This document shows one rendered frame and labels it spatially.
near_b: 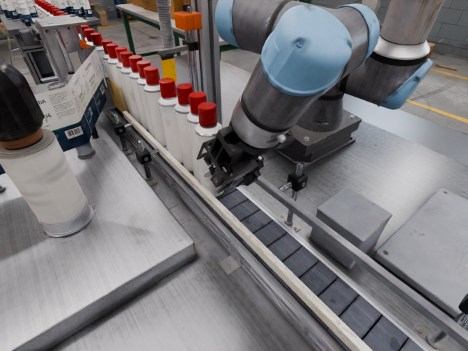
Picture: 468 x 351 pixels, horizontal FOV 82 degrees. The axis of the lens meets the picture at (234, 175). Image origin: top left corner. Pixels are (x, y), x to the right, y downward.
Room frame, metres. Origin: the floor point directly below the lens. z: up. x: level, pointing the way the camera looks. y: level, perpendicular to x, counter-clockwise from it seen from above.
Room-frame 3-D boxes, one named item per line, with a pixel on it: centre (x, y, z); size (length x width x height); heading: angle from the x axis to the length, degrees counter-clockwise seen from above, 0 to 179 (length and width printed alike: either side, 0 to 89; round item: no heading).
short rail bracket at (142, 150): (0.54, 0.22, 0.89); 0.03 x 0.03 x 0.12; 38
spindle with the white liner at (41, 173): (0.36, 0.33, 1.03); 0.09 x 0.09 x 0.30
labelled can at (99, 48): (0.98, 0.45, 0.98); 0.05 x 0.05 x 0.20
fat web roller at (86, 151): (0.58, 0.39, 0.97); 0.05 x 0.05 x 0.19
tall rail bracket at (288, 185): (0.38, -0.10, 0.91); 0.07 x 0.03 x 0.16; 128
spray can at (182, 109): (0.53, 0.10, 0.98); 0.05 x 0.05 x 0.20
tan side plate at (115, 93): (0.81, 0.37, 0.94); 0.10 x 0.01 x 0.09; 38
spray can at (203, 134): (0.44, 0.05, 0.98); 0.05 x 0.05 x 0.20
